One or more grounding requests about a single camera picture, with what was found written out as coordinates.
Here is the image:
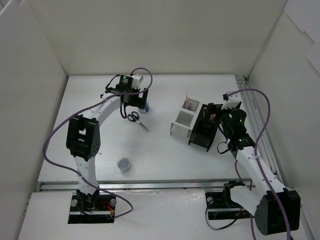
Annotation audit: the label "orange capped glue stick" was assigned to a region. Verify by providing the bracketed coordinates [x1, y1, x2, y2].
[210, 114, 216, 121]

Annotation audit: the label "black handled scissors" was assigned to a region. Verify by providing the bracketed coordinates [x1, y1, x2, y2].
[127, 111, 149, 132]

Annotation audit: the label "blue lidded jar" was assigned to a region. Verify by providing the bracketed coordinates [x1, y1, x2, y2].
[138, 99, 150, 114]

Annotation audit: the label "small clear glitter jar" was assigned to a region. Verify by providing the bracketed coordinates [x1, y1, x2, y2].
[117, 157, 132, 173]

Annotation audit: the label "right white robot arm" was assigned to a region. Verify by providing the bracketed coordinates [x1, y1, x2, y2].
[203, 103, 301, 239]

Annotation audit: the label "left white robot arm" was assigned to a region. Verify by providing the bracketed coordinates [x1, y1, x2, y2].
[66, 74, 148, 210]

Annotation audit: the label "black slotted pen holder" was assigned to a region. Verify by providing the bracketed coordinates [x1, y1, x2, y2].
[188, 104, 218, 152]

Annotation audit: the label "white slotted pen holder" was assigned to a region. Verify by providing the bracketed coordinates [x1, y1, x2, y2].
[170, 98, 202, 139]

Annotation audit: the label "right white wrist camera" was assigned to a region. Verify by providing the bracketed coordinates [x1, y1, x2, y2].
[221, 92, 242, 110]

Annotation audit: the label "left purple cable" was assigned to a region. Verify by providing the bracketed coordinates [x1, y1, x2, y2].
[42, 67, 154, 220]

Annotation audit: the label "purple cable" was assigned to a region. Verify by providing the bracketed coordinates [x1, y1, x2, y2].
[226, 88, 295, 240]
[42, 67, 154, 220]

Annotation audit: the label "aluminium right rail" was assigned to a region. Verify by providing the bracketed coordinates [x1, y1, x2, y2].
[235, 75, 314, 240]

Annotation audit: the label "aluminium rail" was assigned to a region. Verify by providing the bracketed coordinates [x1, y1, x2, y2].
[35, 178, 236, 192]
[235, 75, 314, 240]

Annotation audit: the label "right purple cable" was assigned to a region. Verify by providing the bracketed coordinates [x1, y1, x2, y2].
[226, 88, 295, 240]

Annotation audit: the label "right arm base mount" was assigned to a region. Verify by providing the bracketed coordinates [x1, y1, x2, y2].
[204, 180, 254, 231]

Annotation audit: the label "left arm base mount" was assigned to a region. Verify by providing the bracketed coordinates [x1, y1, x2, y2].
[68, 190, 117, 225]

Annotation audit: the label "aluminium front rail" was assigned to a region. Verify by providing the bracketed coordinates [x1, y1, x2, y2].
[35, 178, 236, 192]

